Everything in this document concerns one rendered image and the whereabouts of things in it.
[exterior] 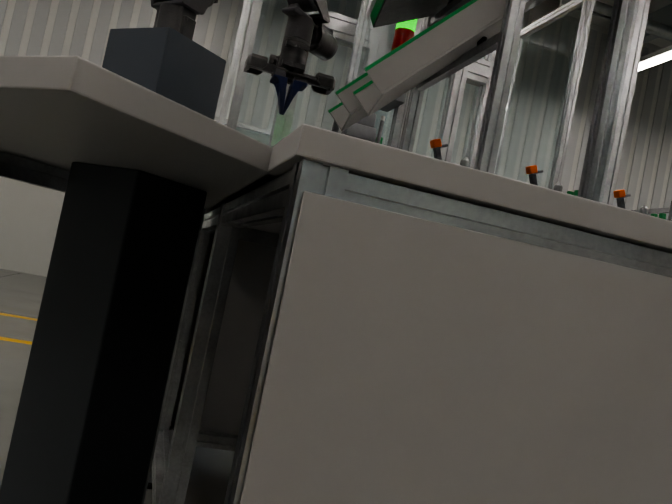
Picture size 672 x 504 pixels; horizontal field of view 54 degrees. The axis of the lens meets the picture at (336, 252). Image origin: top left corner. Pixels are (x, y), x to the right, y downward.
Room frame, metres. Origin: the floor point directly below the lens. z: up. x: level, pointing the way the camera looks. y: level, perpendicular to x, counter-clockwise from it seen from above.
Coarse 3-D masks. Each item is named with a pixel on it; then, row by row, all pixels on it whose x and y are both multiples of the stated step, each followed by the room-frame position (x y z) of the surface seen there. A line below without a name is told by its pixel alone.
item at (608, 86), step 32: (512, 0) 0.88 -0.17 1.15; (512, 32) 0.89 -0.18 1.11; (608, 32) 0.94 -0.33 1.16; (512, 64) 0.88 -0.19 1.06; (608, 64) 0.93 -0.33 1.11; (416, 96) 1.19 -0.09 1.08; (608, 96) 0.93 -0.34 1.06; (416, 128) 1.20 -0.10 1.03; (608, 128) 0.93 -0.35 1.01; (480, 160) 0.88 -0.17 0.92
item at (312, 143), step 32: (320, 128) 0.60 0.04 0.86; (288, 160) 0.64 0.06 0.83; (320, 160) 0.60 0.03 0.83; (352, 160) 0.61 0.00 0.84; (384, 160) 0.62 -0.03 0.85; (416, 160) 0.63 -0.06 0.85; (448, 192) 0.64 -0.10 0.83; (480, 192) 0.65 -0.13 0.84; (512, 192) 0.65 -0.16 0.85; (544, 192) 0.66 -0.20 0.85; (576, 224) 0.68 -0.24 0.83; (608, 224) 0.69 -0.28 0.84; (640, 224) 0.70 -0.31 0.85
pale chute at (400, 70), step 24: (480, 0) 0.91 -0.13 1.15; (504, 0) 0.91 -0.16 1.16; (528, 0) 0.91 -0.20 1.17; (456, 24) 0.90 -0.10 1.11; (480, 24) 0.91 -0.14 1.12; (408, 48) 0.90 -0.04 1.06; (432, 48) 0.90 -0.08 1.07; (456, 48) 0.91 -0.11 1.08; (384, 72) 0.90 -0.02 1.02; (408, 72) 0.90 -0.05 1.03; (432, 72) 1.00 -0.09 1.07; (360, 96) 1.02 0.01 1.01; (384, 96) 0.92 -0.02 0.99
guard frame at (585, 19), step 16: (256, 0) 2.12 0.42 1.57; (576, 0) 2.52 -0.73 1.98; (592, 0) 2.45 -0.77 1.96; (240, 16) 2.62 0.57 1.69; (256, 16) 2.12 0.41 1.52; (544, 16) 2.73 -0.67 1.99; (240, 32) 2.60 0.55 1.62; (528, 32) 2.85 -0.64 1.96; (576, 48) 2.46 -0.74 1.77; (240, 64) 2.12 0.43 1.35; (576, 64) 2.44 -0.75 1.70; (240, 80) 2.12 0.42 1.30; (576, 80) 2.45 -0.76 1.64; (224, 96) 2.60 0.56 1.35; (240, 96) 2.12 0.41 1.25; (576, 96) 2.45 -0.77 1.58; (560, 128) 2.46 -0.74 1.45; (560, 144) 2.44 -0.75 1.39; (496, 160) 2.93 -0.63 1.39; (560, 160) 2.44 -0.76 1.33; (560, 176) 2.45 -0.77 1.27
